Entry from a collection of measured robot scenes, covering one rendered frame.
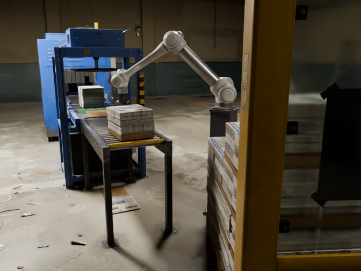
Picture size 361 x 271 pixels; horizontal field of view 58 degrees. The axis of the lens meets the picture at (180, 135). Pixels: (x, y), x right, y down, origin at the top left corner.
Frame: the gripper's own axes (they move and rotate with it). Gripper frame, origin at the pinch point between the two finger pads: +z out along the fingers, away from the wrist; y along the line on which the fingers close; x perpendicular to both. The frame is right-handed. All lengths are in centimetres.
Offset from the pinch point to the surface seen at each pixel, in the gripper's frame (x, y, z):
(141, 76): 77, 41, -30
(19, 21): 828, -99, -157
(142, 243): -60, -4, 93
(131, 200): 19, 9, 92
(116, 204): 17, -7, 92
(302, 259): -231, -12, -1
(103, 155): -53, -29, 19
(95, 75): 313, 28, -21
